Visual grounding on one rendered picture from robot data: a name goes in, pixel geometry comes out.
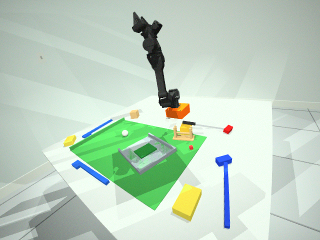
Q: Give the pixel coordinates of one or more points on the white golf ball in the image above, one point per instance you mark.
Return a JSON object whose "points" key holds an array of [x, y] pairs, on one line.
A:
{"points": [[125, 133]]}

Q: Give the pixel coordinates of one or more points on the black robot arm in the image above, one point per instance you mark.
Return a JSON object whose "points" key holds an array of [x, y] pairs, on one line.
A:
{"points": [[157, 61]]}

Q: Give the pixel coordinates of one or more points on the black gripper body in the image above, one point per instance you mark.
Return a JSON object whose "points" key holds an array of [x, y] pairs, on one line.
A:
{"points": [[141, 27]]}

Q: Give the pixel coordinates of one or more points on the green flat mat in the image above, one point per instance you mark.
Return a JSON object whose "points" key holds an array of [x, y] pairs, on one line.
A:
{"points": [[151, 187]]}

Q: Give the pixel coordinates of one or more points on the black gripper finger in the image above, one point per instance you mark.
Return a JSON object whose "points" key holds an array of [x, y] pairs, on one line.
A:
{"points": [[147, 24], [136, 18]]}

